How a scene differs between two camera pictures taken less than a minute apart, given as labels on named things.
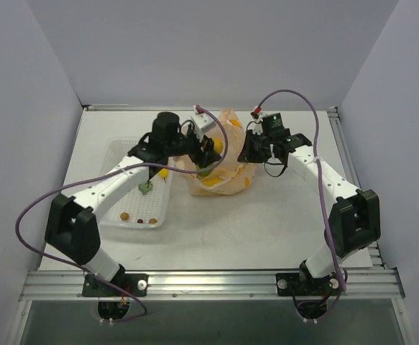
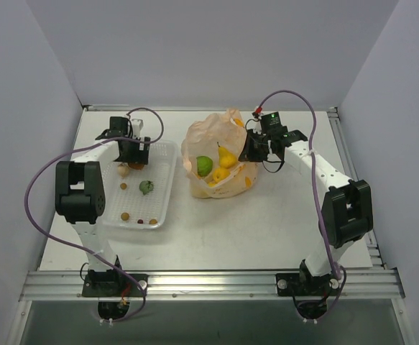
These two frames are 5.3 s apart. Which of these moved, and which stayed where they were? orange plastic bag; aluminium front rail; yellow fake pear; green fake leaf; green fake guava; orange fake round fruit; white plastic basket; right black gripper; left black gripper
Moved: left black gripper; yellow fake pear; orange fake round fruit
Stayed: aluminium front rail; right black gripper; orange plastic bag; green fake leaf; green fake guava; white plastic basket
